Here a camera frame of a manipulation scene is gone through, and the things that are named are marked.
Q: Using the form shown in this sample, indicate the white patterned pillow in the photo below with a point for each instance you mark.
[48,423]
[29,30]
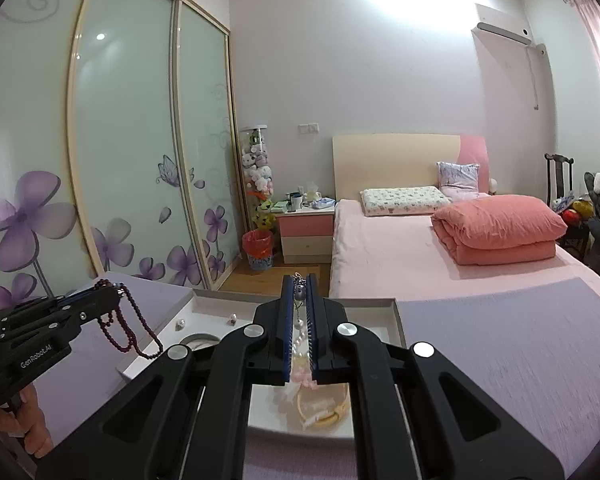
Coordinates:
[405,201]

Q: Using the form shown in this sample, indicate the white wall switch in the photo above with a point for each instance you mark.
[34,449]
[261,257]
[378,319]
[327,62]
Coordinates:
[308,128]

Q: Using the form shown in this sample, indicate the cream and pink headboard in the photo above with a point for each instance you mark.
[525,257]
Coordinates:
[390,160]

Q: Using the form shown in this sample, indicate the pink curtain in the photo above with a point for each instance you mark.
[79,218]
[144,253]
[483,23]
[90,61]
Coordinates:
[592,20]

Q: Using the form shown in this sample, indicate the red lined trash bin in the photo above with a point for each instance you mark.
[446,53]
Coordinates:
[258,250]

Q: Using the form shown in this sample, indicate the folded orange quilt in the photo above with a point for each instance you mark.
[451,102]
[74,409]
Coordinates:
[500,230]

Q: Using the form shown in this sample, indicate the grey cardboard box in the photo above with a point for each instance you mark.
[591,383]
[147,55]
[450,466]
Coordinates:
[210,310]

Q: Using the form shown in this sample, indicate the dark wooden chair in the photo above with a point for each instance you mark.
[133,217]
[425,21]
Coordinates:
[560,175]

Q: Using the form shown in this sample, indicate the purple patterned pillow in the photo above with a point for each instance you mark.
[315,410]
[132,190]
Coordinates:
[457,177]

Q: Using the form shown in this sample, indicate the white air conditioner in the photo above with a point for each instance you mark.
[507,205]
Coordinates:
[502,22]

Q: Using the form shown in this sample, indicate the purple tablecloth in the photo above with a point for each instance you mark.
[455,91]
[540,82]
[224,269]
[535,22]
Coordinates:
[480,340]

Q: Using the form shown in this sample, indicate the blue cloth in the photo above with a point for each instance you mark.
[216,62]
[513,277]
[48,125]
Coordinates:
[324,204]

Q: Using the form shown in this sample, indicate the red and yellow toy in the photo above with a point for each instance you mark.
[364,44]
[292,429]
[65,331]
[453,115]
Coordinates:
[572,214]

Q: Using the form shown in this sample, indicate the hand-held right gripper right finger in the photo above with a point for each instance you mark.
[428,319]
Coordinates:
[314,320]

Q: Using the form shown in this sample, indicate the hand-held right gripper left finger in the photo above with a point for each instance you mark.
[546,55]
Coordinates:
[286,320]

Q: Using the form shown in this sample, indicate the floral sliding door wardrobe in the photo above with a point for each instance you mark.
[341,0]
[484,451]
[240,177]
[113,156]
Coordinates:
[130,135]

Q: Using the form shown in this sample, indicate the person's left hand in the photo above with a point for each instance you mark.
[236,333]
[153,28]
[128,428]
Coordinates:
[27,420]

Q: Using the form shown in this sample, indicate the bed with pink sheet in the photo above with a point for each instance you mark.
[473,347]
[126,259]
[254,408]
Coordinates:
[395,250]

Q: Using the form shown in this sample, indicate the yellow bangle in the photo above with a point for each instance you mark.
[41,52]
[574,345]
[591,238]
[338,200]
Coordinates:
[330,417]

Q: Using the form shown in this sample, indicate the clear tube of plush toys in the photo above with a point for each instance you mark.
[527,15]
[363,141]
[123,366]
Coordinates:
[256,175]

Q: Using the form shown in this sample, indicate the pink and cream nightstand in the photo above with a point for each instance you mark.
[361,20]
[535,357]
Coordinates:
[305,235]

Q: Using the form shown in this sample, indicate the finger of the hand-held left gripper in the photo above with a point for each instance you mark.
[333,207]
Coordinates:
[55,302]
[80,315]

